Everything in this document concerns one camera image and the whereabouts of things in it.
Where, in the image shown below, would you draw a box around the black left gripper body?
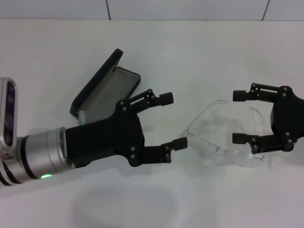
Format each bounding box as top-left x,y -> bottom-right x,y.
65,98 -> 146,168

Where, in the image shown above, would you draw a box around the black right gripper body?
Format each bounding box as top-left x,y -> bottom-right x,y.
269,85 -> 304,152

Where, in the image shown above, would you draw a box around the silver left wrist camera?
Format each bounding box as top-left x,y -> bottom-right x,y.
0,77 -> 19,149

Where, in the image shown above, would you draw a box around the black glasses case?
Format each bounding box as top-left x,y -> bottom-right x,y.
69,48 -> 141,125

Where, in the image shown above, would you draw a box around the clear white glasses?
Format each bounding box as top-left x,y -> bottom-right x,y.
181,99 -> 266,169

